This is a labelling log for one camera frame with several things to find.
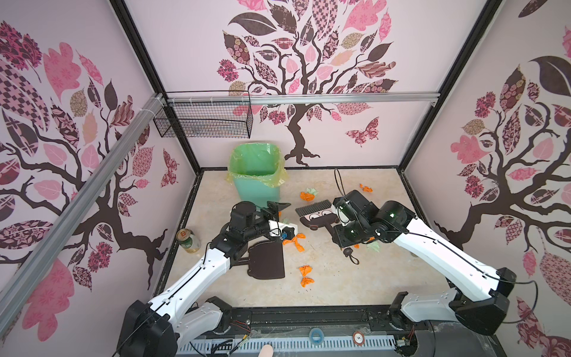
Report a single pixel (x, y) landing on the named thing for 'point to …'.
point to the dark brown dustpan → (265, 260)
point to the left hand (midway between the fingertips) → (288, 213)
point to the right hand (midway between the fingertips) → (335, 235)
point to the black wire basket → (206, 120)
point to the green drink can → (188, 241)
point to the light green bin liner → (263, 161)
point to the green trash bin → (255, 190)
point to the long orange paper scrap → (299, 236)
